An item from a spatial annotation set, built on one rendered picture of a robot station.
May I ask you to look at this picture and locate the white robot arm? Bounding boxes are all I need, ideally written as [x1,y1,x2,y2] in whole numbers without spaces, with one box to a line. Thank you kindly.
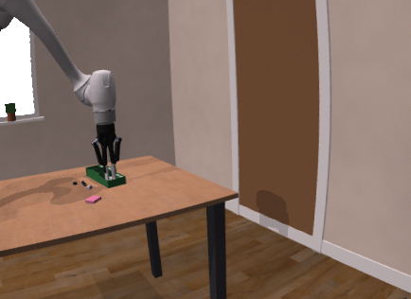
[0,0,116,125]

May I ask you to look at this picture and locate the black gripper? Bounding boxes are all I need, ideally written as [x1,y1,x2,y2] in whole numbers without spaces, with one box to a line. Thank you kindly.
[92,123,122,180]

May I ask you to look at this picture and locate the green three-compartment bin rack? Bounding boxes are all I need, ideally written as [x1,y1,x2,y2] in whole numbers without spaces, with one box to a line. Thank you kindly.
[85,165,126,188]

